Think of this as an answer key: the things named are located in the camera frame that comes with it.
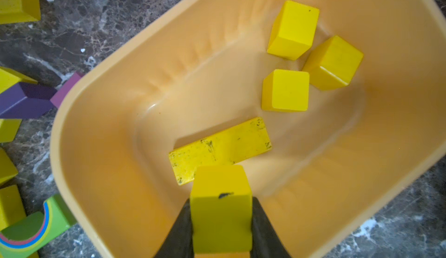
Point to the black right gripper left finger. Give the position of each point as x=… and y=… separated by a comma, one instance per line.
x=179, y=242

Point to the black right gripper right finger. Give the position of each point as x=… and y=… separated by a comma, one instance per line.
x=266, y=243

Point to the yellow cube block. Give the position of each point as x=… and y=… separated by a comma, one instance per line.
x=221, y=206
x=293, y=30
x=333, y=64
x=285, y=91

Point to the green rainbow arch block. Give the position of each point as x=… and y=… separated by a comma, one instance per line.
x=57, y=218

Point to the yellow plastic tray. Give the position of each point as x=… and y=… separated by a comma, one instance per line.
x=198, y=69

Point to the long speckled yellow block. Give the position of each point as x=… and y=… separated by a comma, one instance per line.
x=7, y=169

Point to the purple cube block far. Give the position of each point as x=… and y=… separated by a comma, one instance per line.
x=60, y=95

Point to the small purple block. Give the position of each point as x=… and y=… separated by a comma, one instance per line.
x=26, y=101

